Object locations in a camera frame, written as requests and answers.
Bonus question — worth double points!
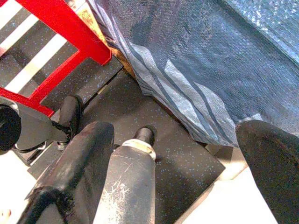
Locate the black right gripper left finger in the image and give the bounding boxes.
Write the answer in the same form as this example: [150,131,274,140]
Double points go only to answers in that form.
[18,120,115,224]

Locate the blue striped cloth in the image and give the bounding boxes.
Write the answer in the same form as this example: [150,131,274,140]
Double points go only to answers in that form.
[87,0,299,148]

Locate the wooden table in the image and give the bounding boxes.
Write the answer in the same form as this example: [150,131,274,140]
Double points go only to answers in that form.
[78,3,137,77]

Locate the robot left leg dark grey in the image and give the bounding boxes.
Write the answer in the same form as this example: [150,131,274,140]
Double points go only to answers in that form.
[0,95,84,154]

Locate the robot right leg scratched grey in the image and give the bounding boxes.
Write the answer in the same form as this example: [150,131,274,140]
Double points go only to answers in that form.
[93,125,157,224]

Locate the black speckled rubber mat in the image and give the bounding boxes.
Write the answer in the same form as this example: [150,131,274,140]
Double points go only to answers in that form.
[27,70,226,224]
[0,7,124,110]

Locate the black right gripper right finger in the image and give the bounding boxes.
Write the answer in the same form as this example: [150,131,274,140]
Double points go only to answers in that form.
[235,119,299,224]

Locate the red metal frame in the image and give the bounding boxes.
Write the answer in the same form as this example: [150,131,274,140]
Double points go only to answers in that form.
[0,0,113,118]

